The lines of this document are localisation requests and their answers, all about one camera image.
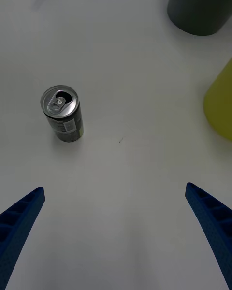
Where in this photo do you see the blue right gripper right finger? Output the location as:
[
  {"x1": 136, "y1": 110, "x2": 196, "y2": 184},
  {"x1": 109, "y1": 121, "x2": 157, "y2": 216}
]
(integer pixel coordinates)
[{"x1": 185, "y1": 182, "x2": 232, "y2": 290}]

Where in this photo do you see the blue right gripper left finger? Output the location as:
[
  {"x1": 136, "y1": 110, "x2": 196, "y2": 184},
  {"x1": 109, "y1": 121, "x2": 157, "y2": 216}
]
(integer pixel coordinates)
[{"x1": 0, "y1": 186, "x2": 46, "y2": 290}]

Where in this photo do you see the black drink can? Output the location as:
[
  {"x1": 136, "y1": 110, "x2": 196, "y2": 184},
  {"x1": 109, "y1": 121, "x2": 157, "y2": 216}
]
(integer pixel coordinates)
[{"x1": 40, "y1": 85, "x2": 85, "y2": 143}]

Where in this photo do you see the yellow-green plastic bin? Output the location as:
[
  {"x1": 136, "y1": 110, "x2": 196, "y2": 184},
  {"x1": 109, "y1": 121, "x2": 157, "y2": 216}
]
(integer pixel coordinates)
[{"x1": 203, "y1": 58, "x2": 232, "y2": 141}]

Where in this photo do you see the grey plastic bin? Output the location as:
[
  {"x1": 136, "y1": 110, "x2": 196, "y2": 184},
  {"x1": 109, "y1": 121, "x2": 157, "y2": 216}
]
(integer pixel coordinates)
[{"x1": 167, "y1": 0, "x2": 232, "y2": 36}]

